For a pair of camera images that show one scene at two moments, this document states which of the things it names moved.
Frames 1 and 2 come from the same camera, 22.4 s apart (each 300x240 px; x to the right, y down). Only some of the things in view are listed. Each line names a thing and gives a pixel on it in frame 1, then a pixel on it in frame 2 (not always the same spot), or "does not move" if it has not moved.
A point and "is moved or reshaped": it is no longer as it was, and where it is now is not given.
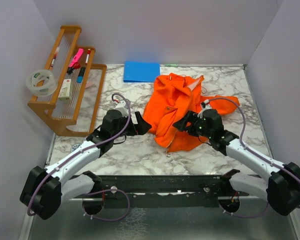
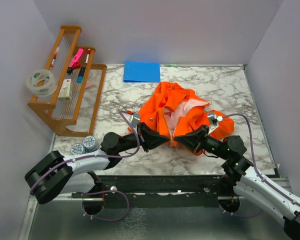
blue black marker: (79, 79) does not move
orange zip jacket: (171, 97) is moved or reshaped
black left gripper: (140, 128) to (148, 138)
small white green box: (65, 93) does not move
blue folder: (141, 71) does not move
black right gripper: (181, 125) to (192, 140)
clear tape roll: (41, 83) does not move
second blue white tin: (74, 146) does not move
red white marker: (88, 55) does not move
